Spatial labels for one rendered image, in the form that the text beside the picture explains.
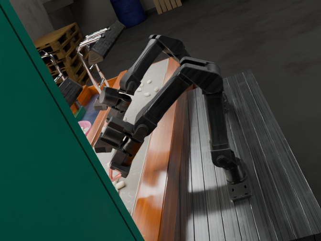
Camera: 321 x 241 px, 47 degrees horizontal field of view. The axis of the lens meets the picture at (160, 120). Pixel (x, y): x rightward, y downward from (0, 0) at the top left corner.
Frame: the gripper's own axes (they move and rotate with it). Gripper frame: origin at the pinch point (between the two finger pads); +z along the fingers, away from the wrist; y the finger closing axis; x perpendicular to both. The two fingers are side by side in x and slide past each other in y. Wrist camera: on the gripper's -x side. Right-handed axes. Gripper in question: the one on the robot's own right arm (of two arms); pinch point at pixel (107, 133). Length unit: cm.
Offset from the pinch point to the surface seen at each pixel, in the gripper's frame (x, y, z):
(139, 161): 15.4, 17.7, -6.2
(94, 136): -4.6, -12.9, 13.4
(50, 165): -9, 92, -51
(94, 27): -123, -772, 244
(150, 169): 18.4, 29.9, -13.5
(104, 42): -21, -52, -16
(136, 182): 16.1, 31.5, -7.1
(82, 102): -22, -83, 42
